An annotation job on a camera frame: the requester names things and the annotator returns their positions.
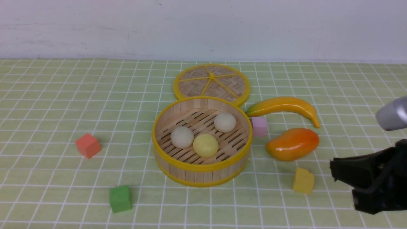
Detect green foam cube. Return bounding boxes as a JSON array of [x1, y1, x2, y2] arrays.
[[109, 185, 132, 213]]

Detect yellow bun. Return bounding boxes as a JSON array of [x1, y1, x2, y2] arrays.
[[192, 134, 219, 157]]

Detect pink foam cube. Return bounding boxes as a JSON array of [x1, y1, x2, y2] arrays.
[[251, 116, 268, 137]]

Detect white bun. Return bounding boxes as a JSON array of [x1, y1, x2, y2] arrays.
[[170, 126, 194, 149], [214, 113, 237, 133]]

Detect red foam cube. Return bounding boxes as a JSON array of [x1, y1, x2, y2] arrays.
[[75, 133, 102, 159]]

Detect orange plastic mango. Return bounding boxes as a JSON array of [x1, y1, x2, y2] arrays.
[[266, 128, 320, 162]]

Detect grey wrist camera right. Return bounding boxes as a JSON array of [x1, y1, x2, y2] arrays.
[[375, 96, 407, 131]]

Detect bamboo steamer tray yellow rim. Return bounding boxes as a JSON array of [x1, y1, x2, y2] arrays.
[[151, 97, 253, 187]]

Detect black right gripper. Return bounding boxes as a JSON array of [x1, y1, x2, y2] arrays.
[[329, 139, 407, 215]]

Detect woven bamboo steamer lid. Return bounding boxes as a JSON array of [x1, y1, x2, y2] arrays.
[[173, 64, 251, 107]]

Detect yellow plastic banana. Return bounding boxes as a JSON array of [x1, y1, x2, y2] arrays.
[[245, 97, 321, 128]]

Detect yellow foam cube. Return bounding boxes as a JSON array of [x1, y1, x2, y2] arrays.
[[292, 168, 314, 194]]

